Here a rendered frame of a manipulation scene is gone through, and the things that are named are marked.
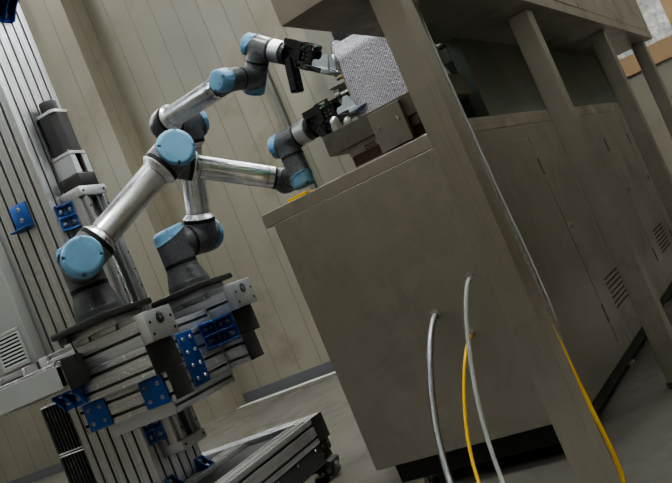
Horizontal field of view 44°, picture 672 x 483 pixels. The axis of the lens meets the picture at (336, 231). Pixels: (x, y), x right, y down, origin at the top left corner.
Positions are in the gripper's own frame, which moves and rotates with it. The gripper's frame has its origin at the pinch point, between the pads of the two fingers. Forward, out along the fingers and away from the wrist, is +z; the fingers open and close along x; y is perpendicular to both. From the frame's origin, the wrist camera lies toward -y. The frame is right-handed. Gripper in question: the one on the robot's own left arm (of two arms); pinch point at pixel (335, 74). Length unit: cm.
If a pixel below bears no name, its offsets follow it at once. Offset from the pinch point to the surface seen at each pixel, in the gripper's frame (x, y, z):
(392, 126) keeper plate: -27.3, -6.0, 34.6
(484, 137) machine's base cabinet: -16, -4, 56
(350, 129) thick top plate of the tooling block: -25.3, -10.5, 21.5
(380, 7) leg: -82, 24, 51
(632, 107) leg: 113, 5, 71
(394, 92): -5.6, 0.1, 23.3
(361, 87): -5.6, -1.0, 12.4
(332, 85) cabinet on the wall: 282, -41, -152
